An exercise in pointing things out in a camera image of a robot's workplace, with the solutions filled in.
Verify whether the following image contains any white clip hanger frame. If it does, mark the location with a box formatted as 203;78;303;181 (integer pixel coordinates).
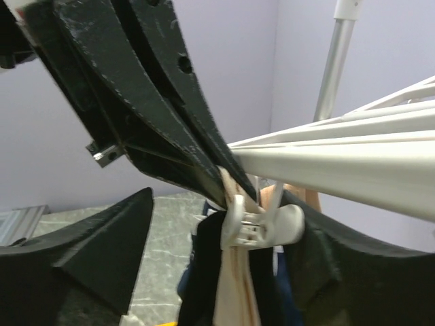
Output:
219;76;435;249

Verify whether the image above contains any navy blue underwear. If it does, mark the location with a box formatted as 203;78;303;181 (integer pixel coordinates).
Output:
177;202;303;325

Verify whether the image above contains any black underwear beige waistband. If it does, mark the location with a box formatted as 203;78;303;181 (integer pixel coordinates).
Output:
178;166;286;326

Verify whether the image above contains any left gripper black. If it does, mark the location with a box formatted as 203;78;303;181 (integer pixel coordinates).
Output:
1;1;122;168

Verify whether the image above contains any yellow plastic tray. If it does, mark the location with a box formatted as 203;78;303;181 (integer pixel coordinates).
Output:
159;321;177;326

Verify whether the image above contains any white drying rack stand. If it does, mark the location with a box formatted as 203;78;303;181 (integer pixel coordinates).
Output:
314;0;364;122

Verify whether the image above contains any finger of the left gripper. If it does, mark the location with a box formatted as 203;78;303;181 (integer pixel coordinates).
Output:
130;1;257;200
54;1;225;204

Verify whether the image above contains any argyle brown sock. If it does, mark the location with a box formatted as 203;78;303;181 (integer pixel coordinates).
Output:
260;184;321;212

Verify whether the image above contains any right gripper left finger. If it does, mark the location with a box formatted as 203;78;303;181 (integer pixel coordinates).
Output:
1;188;153;325

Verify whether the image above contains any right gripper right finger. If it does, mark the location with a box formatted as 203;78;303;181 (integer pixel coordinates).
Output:
281;191;434;325

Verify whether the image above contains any aluminium mounting rail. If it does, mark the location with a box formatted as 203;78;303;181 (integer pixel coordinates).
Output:
0;205;50;246

